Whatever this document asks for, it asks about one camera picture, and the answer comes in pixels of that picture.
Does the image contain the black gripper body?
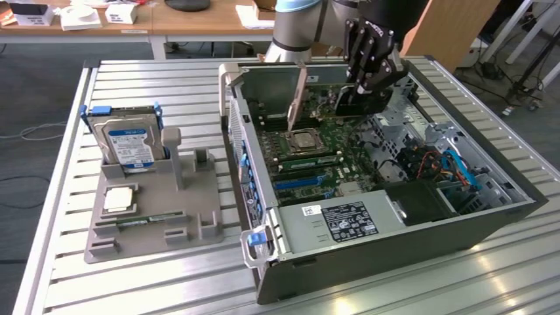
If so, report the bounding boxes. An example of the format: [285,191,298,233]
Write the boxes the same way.
[355,0,431,66]

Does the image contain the graphics card with black fan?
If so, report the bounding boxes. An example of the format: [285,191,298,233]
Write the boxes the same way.
[286,62,394,132]

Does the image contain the brown wooden panel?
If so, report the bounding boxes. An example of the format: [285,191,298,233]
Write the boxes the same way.
[399,0,502,72]

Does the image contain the stack of white papers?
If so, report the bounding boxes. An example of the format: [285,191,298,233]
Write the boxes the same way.
[234,3,275,30]

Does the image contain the green motherboard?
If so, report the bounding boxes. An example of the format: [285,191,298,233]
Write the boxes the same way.
[250,101,385,206]

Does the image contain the black wheeled stand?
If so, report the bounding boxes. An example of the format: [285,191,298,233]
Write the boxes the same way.
[502,32,551,116]

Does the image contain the wooden desk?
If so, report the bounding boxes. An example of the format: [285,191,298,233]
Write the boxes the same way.
[0,0,154,60]
[150,0,281,60]

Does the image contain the blue expansion slot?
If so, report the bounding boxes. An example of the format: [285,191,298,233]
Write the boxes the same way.
[273,177,326,191]

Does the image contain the dark round object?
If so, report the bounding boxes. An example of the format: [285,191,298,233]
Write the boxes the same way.
[163,0,210,12]

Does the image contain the silver metal disk bay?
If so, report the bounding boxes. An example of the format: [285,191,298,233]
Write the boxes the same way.
[430,129,515,216]

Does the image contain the grey power supply with label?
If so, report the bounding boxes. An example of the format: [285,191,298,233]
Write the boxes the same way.
[270,190,410,255]

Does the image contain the white box with label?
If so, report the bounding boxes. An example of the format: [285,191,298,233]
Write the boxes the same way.
[102,5,139,24]

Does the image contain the black open PC case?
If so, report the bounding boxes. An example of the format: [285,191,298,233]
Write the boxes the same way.
[217,58,550,306]

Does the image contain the hard disk in blue caddy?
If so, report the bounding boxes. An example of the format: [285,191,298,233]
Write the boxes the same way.
[77,102,165,175]

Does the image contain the white round device on box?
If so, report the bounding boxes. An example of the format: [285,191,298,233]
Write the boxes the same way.
[58,5,103,32]

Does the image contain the grey plastic parts rack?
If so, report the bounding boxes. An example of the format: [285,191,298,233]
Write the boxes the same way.
[83,127,225,265]

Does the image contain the silver CPU chip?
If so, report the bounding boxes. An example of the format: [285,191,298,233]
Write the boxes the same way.
[102,187,134,211]

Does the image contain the white box with black top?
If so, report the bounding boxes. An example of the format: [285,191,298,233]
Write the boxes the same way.
[7,1,55,26]

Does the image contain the white metal table frame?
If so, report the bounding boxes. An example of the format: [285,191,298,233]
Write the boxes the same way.
[478,0,560,86]

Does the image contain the blue wire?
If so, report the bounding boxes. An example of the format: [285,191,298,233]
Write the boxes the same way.
[438,149,482,191]

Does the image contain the orange wire bundle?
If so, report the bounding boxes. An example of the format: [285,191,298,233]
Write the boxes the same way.
[414,152,459,181]

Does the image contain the white floor cable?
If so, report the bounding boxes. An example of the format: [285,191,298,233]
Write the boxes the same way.
[18,120,69,141]

